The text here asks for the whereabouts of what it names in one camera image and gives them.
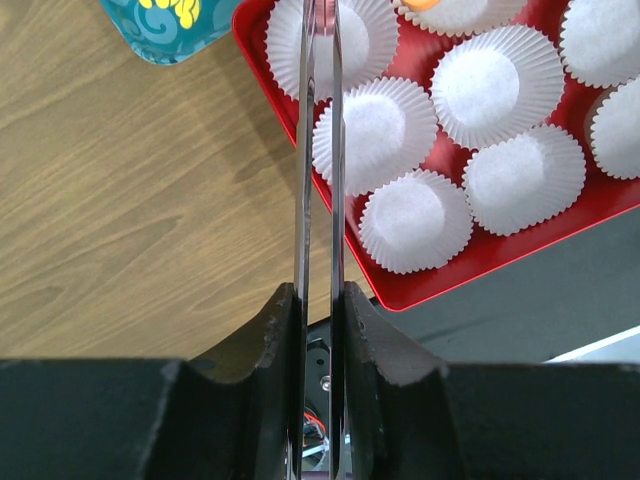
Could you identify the red cookie box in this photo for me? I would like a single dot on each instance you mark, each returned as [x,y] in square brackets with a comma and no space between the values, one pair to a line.
[418,53]

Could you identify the white paper cup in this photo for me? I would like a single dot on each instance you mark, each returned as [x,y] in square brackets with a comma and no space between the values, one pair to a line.
[369,39]
[497,85]
[420,221]
[390,129]
[599,41]
[458,18]
[613,131]
[524,181]

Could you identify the orange plain oval cookie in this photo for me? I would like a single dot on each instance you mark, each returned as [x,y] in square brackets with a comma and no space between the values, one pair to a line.
[420,5]

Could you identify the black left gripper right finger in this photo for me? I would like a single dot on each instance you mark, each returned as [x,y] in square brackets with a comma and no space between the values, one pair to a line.
[413,415]

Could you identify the pink sandwich cookie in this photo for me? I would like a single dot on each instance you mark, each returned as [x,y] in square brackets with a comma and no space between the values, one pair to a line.
[323,15]

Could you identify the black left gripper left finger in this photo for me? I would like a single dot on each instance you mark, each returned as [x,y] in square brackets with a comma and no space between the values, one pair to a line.
[233,412]

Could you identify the teal floral tray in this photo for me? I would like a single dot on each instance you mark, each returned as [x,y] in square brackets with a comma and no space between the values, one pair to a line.
[167,32]

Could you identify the metal tongs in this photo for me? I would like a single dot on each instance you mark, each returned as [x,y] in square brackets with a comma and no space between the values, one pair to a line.
[304,136]

